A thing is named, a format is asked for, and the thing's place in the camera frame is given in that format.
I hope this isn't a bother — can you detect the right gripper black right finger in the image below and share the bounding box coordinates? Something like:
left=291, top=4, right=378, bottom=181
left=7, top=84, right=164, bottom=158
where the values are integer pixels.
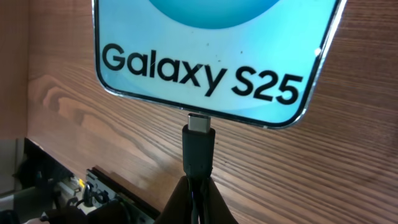
left=203, top=178, right=238, bottom=224

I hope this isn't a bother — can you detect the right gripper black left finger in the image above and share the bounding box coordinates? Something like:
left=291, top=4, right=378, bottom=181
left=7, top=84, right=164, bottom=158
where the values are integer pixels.
left=154, top=176, right=192, bottom=224

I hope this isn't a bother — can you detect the black USB charger cable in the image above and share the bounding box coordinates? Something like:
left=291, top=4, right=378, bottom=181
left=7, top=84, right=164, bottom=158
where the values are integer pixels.
left=182, top=112, right=216, bottom=224

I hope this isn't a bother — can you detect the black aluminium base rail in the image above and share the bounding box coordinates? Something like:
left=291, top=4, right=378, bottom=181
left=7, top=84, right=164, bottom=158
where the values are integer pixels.
left=17, top=138, right=160, bottom=223

